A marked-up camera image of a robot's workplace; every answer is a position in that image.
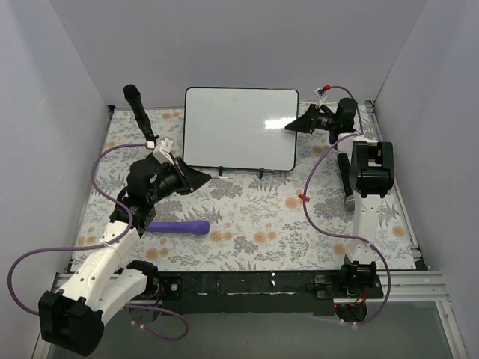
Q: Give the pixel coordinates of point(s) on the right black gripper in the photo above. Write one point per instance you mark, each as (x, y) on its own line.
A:
(312, 120)

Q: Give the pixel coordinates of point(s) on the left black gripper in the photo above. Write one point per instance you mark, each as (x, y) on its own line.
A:
(183, 176)

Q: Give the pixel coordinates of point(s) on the white whiteboard black frame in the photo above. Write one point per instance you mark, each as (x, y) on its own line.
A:
(240, 128)

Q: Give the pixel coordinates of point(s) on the red marker cap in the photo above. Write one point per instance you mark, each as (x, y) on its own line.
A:
(303, 197)

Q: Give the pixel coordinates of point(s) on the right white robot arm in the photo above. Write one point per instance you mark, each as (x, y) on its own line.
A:
(367, 174)

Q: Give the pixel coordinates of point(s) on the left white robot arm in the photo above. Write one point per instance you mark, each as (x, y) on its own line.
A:
(74, 316)

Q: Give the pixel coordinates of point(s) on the purple foam microphone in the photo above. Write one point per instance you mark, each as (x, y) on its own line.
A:
(198, 227)

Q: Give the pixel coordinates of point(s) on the black silver microphone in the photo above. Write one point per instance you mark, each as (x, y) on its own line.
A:
(344, 167)

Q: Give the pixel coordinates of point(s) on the black microphone on stand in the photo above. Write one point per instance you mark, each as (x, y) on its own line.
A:
(133, 97)

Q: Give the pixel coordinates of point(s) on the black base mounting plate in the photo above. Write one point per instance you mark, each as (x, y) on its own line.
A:
(202, 292)

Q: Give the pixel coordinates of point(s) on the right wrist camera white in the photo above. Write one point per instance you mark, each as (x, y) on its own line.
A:
(321, 92)

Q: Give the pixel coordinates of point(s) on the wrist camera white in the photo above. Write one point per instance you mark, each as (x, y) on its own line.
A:
(161, 151)
(321, 92)

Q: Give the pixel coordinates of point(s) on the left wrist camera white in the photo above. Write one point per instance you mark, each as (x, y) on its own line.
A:
(161, 151)

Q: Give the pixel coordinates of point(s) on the wire whiteboard easel stand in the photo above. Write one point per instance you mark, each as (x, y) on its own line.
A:
(258, 172)

